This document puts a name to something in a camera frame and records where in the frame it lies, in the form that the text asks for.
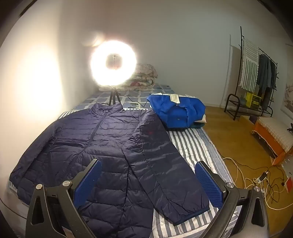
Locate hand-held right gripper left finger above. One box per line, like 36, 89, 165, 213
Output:
26, 159, 102, 238

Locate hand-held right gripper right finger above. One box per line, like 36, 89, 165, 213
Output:
194, 161, 269, 238

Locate navy puffer jacket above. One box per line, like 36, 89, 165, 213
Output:
9, 103, 210, 238

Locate dark hanging clothes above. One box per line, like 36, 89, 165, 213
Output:
256, 54, 277, 110

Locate blue striped bed sheet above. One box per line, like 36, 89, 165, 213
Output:
9, 110, 243, 238

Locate white power strip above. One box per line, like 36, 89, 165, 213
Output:
255, 172, 268, 183

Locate blue and white jacket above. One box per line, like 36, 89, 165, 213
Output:
146, 93, 206, 131

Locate orange stool with beige cover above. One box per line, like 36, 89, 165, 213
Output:
252, 117, 293, 166

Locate black tripod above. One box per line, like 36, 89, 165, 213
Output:
108, 53, 122, 106

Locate yellow crate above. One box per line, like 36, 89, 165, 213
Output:
245, 92, 262, 108

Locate blue patchwork blanket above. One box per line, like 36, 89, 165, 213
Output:
73, 84, 197, 112

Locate folded floral quilts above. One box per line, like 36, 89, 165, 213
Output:
98, 64, 158, 91

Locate white leaning board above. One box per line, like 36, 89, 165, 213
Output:
220, 34, 241, 108

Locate green striped towel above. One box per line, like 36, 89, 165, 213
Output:
239, 38, 260, 91

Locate white cable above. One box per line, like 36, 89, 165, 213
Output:
223, 157, 293, 211

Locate black floor cable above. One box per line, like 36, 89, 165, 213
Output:
261, 165, 291, 206

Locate black ring light cable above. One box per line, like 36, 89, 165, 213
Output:
125, 95, 149, 109

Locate wall poster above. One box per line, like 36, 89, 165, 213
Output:
283, 81, 293, 115

